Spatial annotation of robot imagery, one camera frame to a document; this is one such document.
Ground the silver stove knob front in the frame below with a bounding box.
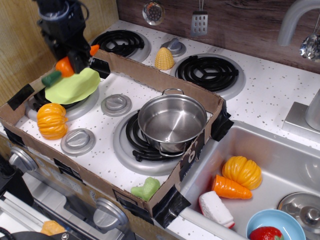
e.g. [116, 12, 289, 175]
[60, 128, 96, 157]

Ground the hanging metal spatula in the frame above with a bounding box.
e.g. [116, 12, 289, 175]
[190, 0, 208, 37]

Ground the front left black burner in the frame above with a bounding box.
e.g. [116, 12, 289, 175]
[33, 89, 78, 111]

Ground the silver stove knob back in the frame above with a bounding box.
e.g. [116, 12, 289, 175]
[161, 38, 187, 58]

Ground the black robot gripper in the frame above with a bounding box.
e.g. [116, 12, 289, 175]
[36, 0, 92, 74]

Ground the yellow toy corn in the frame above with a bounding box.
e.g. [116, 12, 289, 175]
[154, 47, 175, 70]

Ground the hanging metal strainer spoon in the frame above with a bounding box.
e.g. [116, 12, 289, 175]
[142, 0, 165, 26]

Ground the silver faucet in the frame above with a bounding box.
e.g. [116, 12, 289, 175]
[277, 0, 320, 131]

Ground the orange object bottom left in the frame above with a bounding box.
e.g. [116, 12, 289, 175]
[40, 220, 66, 236]

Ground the back right black burner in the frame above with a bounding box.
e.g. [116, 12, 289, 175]
[173, 55, 240, 92]

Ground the yellow toy pumpkin in sink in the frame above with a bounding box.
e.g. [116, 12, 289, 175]
[222, 156, 263, 190]

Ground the silver sink basin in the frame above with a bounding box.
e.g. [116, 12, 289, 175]
[180, 121, 320, 240]

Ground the white toy cheese wedge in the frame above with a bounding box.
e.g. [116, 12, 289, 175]
[198, 191, 235, 229]

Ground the front right black burner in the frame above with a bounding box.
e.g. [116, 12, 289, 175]
[125, 110, 186, 162]

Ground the orange toy carrot in sink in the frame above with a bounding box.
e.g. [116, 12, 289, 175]
[211, 174, 253, 200]

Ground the silver stove knob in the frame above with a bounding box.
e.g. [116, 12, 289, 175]
[101, 94, 132, 117]
[161, 38, 187, 58]
[60, 128, 96, 157]

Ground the silver oven knob right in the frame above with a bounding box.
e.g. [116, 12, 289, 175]
[93, 197, 129, 233]

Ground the hanging shiny ladle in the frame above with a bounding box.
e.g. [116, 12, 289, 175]
[299, 16, 320, 63]

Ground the silver pot lid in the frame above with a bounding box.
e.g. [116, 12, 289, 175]
[277, 192, 320, 240]

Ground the light blue bowl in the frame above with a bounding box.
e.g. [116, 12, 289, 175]
[246, 209, 306, 240]

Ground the orange toy pumpkin on stove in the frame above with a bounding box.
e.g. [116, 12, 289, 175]
[36, 103, 68, 140]

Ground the silver oven knob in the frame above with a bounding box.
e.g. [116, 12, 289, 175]
[9, 146, 38, 173]
[93, 197, 129, 233]

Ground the cardboard fence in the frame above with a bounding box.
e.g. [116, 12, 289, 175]
[0, 50, 224, 228]

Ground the black burner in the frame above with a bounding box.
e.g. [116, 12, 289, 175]
[173, 55, 240, 92]
[91, 30, 146, 57]
[125, 110, 186, 162]
[33, 89, 78, 111]

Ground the silver stove knob centre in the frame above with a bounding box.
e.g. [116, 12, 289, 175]
[101, 94, 132, 117]

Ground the light green plastic plate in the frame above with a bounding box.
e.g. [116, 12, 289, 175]
[44, 68, 101, 105]

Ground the back left black burner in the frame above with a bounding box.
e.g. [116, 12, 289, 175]
[91, 30, 146, 57]

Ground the red toy strawberry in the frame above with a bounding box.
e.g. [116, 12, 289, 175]
[249, 226, 284, 240]

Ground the silver oven knob left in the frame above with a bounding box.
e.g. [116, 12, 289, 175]
[9, 146, 38, 173]

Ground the orange toy carrot green stem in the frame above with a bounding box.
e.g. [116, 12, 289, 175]
[41, 44, 100, 88]

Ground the stainless steel pot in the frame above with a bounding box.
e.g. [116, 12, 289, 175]
[137, 88, 207, 158]

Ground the green toy vegetable piece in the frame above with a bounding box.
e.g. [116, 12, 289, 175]
[130, 177, 161, 202]

